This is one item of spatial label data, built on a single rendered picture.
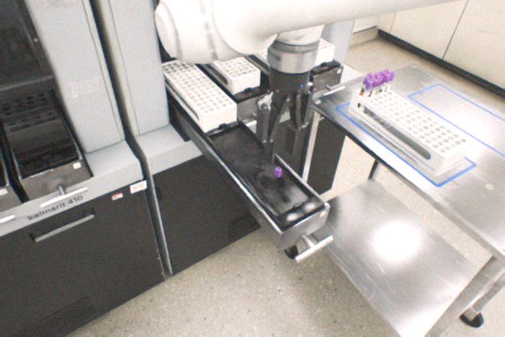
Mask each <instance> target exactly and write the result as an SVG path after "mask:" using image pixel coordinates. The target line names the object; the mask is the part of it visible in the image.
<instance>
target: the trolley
mask: <svg viewBox="0 0 505 337"><path fill-rule="evenodd" d="M391 72H395V77H394V80H393V81H392V83H391V86H390V88H389V90H391V91H392V92H393V93H395V94H396V95H398V96H400V97H401V98H403V99H404V100H406V101H407V102H409V103H411V104H412V105H414V106H415V107H418V108H419V109H421V110H422V111H424V112H425V113H426V114H428V115H430V116H432V117H433V118H434V119H437V120H438V121H440V122H442V123H443V124H444V125H446V126H448V127H449V128H451V130H453V131H454V132H456V133H458V134H459V135H461V136H463V137H465V138H466V139H467V140H469V141H470V142H471V143H473V144H471V146H470V148H469V150H468V152H467V153H466V155H465V157H464V158H463V160H462V162H461V164H459V165H457V166H456V167H453V168H451V169H450V170H448V171H446V172H444V173H443V174H441V175H439V176H437V177H434V176H432V175H431V174H430V173H429V172H427V171H426V170H425V169H423V168H422V167H421V166H420V165H419V164H418V163H417V161H416V160H413V159H412V158H410V157H409V156H408V155H407V154H406V153H405V152H403V151H402V150H400V149H399V148H397V147H396V146H395V145H394V144H392V143H391V142H389V141H388V140H386V139H385V138H384V137H382V136H381V135H379V134H378V133H377V132H376V131H375V130H374V129H372V128H371V127H369V126H368V125H366V124H365V123H364V122H363V121H362V120H361V119H359V118H356V117H355V116H353V115H352V114H351V113H350V112H349V111H348V108H349V105H350V99H351V96H352V92H354V91H356V90H359V89H361V86H362V82H361V83H359V84H355V85H351V86H349V87H347V88H343V89H340V90H338V91H336V92H332V93H329V94H326V95H323V96H321V97H318V98H315V99H313V100H312V103H311V109H310V115H309V123H308V125H307V126H306V131H305V139H304V144H303V149H302V153H301V162H300V166H299V171H298V176H299V177H300V178H301V179H302V180H303V181H304V182H305V184H306V180H307V176H308V172H309V164H310V160H311V156H312V149H313V145H314V141H315V140H316V133H317V129H318V125H319V120H320V116H322V117H324V118H325V119H326V120H327V121H329V122H330V123H331V124H332V125H333V126H334V127H335V128H337V129H338V130H339V131H340V132H342V133H343V134H344V135H345V136H347V137H348V138H349V139H350V140H352V141H353V142H354V143H355V144H356V145H357V146H358V147H361V148H362V149H363V150H364V151H366V152H367V153H368V154H370V156H371V157H372V158H374V159H375V160H374V162H373V165H372V169H371V170H370V173H369V176H368V181H366V182H364V183H362V184H360V185H358V186H355V187H353V188H352V189H349V190H347V191H345V192H344V193H341V194H339V195H338V196H336V197H334V198H332V199H330V200H328V201H326V203H327V204H328V205H329V206H330V209H329V212H328V215H327V220H326V223H325V225H324V226H322V227H321V228H319V229H318V230H315V232H314V233H312V234H311V235H312V237H313V238H314V239H315V240H316V241H317V243H318V242H320V241H322V240H323V239H325V238H326V237H328V236H332V238H333V241H332V242H331V243H329V244H327V245H326V246H324V247H323V248H322V249H323V250H324V251H325V252H326V253H327V255H328V256H329V257H330V258H331V259H332V260H333V261H334V263H335V264H336V266H337V267H339V268H340V269H341V270H342V272H343V273H344V274H345V275H346V277H347V278H348V279H349V280H350V281H351V283H352V284H353V285H354V286H355V287H356V289H357V290H358V291H359V292H360V293H361V294H362V295H363V296H364V297H365V298H366V300H367V301H368V302H369V303H370V305H371V306H372V307H373V308H374V309H375V311H376V312H377V313H378V314H379V315H380V316H381V317H382V318H383V319H384V321H385V323H386V324H387V325H388V326H389V327H390V329H391V330H392V331H393V332H394V333H395V334H396V335H397V336H398V337H440V336H441V335H442V334H443V333H444V332H445V331H446V330H447V328H448V327H449V326H450V325H451V324H452V323H453V322H454V321H456V320H457V318H458V317H459V316H460V318H461V319H462V320H463V321H464V322H465V323H466V324H468V325H470V327H472V328H479V327H480V326H481V325H482V324H483V323H484V319H483V316H482V315H481V311H482V310H483V308H484V307H485V306H486V305H487V304H488V302H489V301H490V300H492V299H493V298H494V297H495V296H496V295H497V294H498V293H499V292H500V291H501V290H502V289H503V288H504V287H505V272H504V273H503V274H502V275H501V276H500V277H499V278H498V279H497V281H496V282H493V281H492V280H493V279H494V278H495V277H496V275H498V274H499V273H500V272H501V271H502V270H503V269H504V268H505V113H504V112H502V111H501V110H498V109H496V108H494V107H493V106H491V105H489V104H487V102H485V101H483V100H481V99H479V98H477V97H476V96H474V95H472V94H470V93H468V92H466V91H464V90H462V89H460V88H459V87H457V86H455V85H453V84H452V83H449V82H447V81H445V80H444V79H442V78H440V77H438V76H437V75H435V74H433V73H430V72H429V71H427V70H425V69H422V68H421V67H420V66H417V65H415V64H411V65H408V66H404V67H402V68H399V69H395V70H393V71H391ZM381 165H383V166H384V167H385V168H386V169H388V171H390V172H391V173H392V174H393V175H394V176H395V177H397V178H398V179H399V180H400V181H402V182H403V183H404V184H405V185H407V186H408V187H409V188H410V189H412V190H413V191H414V192H416V193H417V194H418V195H419V196H421V197H422V198H423V199H424V200H426V201H427V202H428V204H430V205H431V206H433V207H434V208H435V209H436V210H437V211H438V212H440V213H441V214H442V215H444V216H445V217H446V218H447V219H449V220H450V221H451V222H453V223H454V224H455V225H456V226H457V227H458V228H459V229H460V230H462V231H464V232H465V233H466V234H468V235H469V236H470V237H471V238H472V239H473V240H474V241H476V242H478V243H479V245H480V246H482V247H483V248H484V249H485V250H487V251H488V252H490V253H491V254H492V256H491V258H490V259H489V260H488V261H486V262H485V264H484V266H483V267H482V268H481V269H480V270H479V269H478V268H477V266H476V265H474V264H473V263H471V262H470V261H469V260H467V259H466V258H465V257H464V256H463V255H462V254H461V253H460V252H458V250H457V249H455V248H454V247H453V246H452V245H451V244H450V243H448V242H447V241H446V240H445V239H443V238H441V237H440V236H439V235H438V234H437V233H436V232H435V231H434V230H433V229H432V228H431V227H430V226H428V225H427V224H426V223H425V222H423V221H422V220H421V219H420V218H419V217H418V216H416V215H415V214H414V213H413V212H412V211H411V210H409V209H408V208H407V206H405V205H404V204H403V203H402V202H401V201H400V200H398V199H397V198H396V197H395V196H394V195H393V194H391V193H390V192H389V191H388V190H386V189H385V188H384V187H383V186H382V185H381V184H379V183H378V182H377V181H376V177H377V175H378V171H379V169H380V166H381Z"/></svg>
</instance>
